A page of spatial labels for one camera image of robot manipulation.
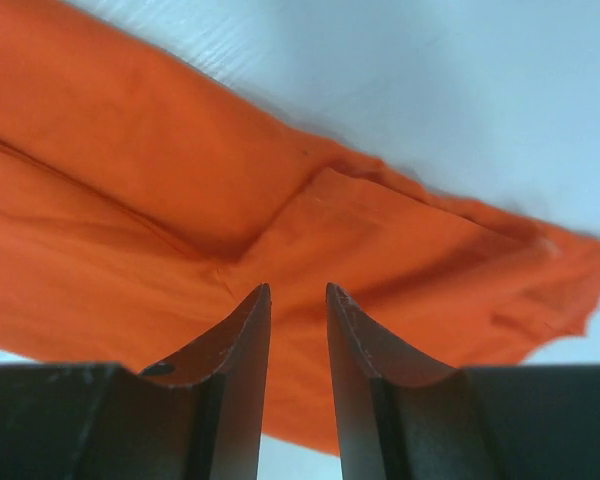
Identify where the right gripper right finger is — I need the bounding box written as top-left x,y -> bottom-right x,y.
326,284 -> 600,479

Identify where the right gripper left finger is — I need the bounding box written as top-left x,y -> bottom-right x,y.
0,284 -> 271,479

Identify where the orange t shirt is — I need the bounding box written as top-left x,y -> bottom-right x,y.
0,1 -> 600,454

